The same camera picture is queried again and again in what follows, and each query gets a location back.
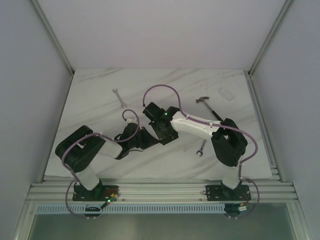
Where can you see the small silver wrench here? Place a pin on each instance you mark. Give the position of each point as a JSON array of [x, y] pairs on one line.
[[122, 103]]

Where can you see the slotted cable duct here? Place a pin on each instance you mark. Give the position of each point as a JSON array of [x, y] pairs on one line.
[[131, 208]]

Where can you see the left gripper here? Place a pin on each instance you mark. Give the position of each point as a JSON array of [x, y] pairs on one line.
[[146, 139]]

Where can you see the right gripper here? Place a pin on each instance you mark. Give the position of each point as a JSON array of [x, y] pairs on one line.
[[153, 123]]

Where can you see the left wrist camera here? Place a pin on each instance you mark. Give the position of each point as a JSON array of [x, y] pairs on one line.
[[129, 120]]

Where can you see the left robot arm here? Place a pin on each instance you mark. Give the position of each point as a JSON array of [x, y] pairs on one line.
[[80, 148]]

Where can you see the clear plastic fuse box cover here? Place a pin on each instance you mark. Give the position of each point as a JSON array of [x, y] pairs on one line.
[[226, 94]]

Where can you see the silver combination wrench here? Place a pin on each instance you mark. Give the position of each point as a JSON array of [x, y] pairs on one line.
[[199, 153]]

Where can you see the aluminium frame post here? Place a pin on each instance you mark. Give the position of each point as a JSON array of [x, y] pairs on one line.
[[51, 35], [271, 36]]

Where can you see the right aluminium frame post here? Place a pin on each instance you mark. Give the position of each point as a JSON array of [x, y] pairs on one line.
[[271, 36]]

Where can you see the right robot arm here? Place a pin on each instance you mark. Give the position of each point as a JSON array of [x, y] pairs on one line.
[[229, 145]]

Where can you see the black fuse box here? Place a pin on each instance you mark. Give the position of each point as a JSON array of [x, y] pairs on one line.
[[166, 137]]

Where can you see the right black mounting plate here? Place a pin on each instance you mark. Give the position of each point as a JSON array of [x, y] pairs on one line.
[[222, 193]]

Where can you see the black mounting plate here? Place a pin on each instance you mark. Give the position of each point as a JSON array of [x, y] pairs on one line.
[[100, 193], [222, 193]]

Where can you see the black handled claw hammer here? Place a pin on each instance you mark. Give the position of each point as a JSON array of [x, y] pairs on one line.
[[203, 100]]

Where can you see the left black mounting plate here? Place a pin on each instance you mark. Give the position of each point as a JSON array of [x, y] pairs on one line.
[[100, 193]]

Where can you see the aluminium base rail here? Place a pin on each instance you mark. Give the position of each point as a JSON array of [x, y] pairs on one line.
[[157, 191]]

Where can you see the left aluminium frame post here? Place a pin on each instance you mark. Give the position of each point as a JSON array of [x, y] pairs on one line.
[[51, 35]]

